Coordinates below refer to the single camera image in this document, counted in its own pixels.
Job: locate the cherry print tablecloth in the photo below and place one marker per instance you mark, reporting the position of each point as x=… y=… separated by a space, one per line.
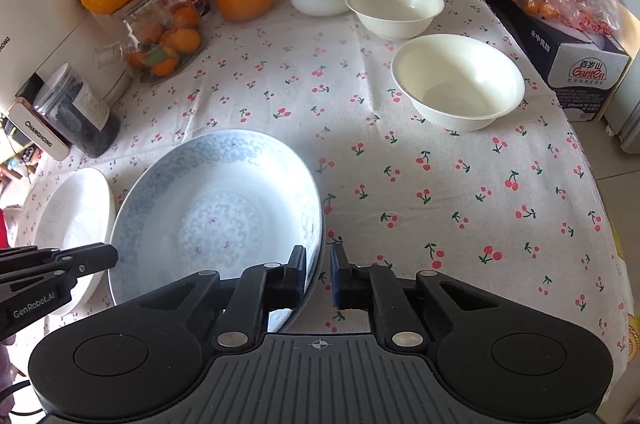
x=350 y=154

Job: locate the silver refrigerator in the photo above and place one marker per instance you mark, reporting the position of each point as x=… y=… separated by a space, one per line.
x=625 y=129

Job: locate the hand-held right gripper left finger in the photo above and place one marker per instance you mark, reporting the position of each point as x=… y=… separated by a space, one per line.
x=299 y=275

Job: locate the white kitchen appliance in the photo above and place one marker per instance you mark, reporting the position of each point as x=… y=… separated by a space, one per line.
x=35 y=29

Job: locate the pink clothing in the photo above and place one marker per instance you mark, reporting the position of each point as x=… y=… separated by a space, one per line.
x=6 y=364

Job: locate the glass jar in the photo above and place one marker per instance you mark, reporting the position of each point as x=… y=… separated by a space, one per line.
x=135 y=24

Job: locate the blue patterned plate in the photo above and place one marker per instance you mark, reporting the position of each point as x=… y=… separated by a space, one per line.
x=210 y=204

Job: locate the dark jar with label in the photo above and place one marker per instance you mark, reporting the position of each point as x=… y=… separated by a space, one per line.
x=85 y=124

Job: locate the large cream bowl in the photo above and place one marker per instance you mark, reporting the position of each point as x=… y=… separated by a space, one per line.
x=450 y=79

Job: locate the dark blue water carton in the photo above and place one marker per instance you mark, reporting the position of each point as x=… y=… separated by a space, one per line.
x=585 y=74

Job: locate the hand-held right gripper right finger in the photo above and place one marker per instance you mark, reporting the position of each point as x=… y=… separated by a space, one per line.
x=337 y=276

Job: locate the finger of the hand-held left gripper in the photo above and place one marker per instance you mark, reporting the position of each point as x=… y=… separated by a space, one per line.
x=90 y=259

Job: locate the plain white plate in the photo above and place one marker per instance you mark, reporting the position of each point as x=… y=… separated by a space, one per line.
x=75 y=214

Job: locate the pile of small oranges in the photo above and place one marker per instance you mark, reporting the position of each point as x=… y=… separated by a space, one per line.
x=182 y=41

